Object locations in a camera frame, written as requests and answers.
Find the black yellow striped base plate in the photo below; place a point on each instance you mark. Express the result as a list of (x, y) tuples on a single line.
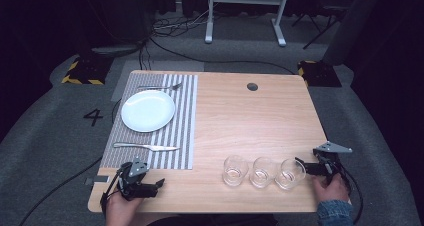
[(87, 71), (318, 74)]

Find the grey stand post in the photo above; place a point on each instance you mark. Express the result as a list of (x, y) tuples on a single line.
[(350, 26)]

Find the grey tape strip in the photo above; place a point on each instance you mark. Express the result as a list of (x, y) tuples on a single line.
[(97, 180)]

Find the white round plate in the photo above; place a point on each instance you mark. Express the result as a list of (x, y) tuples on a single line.
[(148, 111)]

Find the white metal desk frame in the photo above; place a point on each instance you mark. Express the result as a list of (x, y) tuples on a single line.
[(246, 6)]

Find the person's right hand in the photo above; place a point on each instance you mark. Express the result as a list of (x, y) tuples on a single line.
[(330, 190)]

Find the grey striped placemat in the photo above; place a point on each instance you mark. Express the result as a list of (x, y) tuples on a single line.
[(181, 126)]

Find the black folding chair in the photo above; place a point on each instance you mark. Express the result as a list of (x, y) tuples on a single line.
[(320, 21)]

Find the silver table knife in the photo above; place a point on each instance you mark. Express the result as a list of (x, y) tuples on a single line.
[(143, 146)]

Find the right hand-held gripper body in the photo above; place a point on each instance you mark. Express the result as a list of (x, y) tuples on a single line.
[(330, 157)]

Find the person's left hand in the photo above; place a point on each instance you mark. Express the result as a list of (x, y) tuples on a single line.
[(120, 210)]

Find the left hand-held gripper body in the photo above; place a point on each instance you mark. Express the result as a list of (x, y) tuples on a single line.
[(129, 182)]

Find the clear drinking glass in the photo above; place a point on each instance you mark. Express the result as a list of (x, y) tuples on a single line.
[(289, 174), (235, 171), (262, 172)]

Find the silver fork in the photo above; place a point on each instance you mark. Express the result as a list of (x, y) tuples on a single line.
[(160, 86)]

